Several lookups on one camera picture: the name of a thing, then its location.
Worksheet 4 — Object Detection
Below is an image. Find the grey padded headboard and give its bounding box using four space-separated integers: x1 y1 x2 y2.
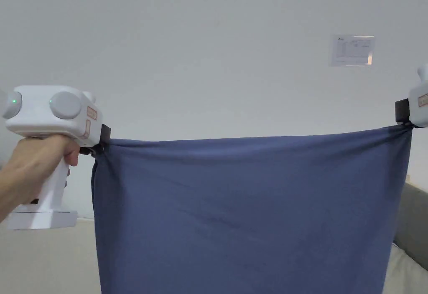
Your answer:
392 182 428 272

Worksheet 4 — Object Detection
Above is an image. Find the dark blue shirt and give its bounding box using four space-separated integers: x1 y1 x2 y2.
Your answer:
91 123 415 294

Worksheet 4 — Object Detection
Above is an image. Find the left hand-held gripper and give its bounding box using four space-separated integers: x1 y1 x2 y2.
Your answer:
0 85 111 231

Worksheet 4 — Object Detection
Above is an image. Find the white paper sheet on wall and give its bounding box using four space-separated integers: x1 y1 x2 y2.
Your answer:
330 34 376 68

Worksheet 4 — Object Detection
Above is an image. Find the bed with beige sheet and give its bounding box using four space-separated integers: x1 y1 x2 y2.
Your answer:
0 218 428 294

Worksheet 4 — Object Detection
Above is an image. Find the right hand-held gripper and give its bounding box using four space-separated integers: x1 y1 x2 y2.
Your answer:
394 63 428 130

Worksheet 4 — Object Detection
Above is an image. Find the person's left hand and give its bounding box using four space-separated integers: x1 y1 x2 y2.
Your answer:
0 136 81 223

